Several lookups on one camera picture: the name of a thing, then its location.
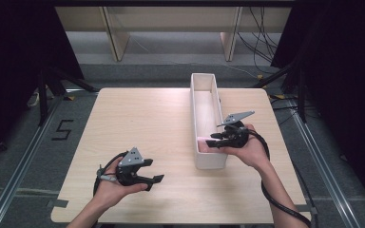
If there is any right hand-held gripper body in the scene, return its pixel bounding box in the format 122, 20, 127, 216
217, 110, 256, 150

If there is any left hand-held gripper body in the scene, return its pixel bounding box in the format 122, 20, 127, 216
115, 146, 150, 187

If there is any pink sock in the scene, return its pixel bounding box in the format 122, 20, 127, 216
197, 136, 224, 154

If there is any long white box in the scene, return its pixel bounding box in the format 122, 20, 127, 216
189, 72, 229, 170

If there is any person's right hand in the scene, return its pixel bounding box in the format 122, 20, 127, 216
202, 123, 272, 170

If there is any person's left hand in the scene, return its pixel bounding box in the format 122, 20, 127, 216
93, 156, 150, 210

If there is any black metal stand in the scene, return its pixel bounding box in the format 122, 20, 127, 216
37, 66, 100, 127
250, 60, 309, 124

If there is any grey tape strip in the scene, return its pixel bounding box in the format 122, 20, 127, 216
46, 199, 69, 209
294, 203, 318, 217

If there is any black curtain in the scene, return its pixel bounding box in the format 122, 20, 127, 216
0, 0, 86, 169
270, 0, 365, 218

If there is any light wooden bench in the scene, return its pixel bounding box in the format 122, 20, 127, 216
54, 6, 293, 63

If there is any grey cable plug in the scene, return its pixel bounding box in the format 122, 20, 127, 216
96, 164, 119, 183

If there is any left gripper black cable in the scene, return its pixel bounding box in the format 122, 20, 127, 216
92, 150, 129, 199

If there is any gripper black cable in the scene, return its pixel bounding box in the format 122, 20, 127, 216
248, 128, 312, 228
92, 150, 129, 199

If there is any black floor cable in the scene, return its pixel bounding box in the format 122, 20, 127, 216
269, 94, 317, 126

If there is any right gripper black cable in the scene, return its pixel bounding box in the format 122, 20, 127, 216
248, 128, 312, 228

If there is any thin black cable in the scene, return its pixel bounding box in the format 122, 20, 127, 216
293, 161, 319, 228

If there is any metal floor rail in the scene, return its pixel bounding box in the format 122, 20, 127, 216
284, 98, 362, 228
0, 94, 65, 228

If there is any hanging black cable bunch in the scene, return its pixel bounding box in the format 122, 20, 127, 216
237, 6, 287, 76

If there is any white cord coil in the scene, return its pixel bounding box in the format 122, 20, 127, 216
28, 90, 42, 108

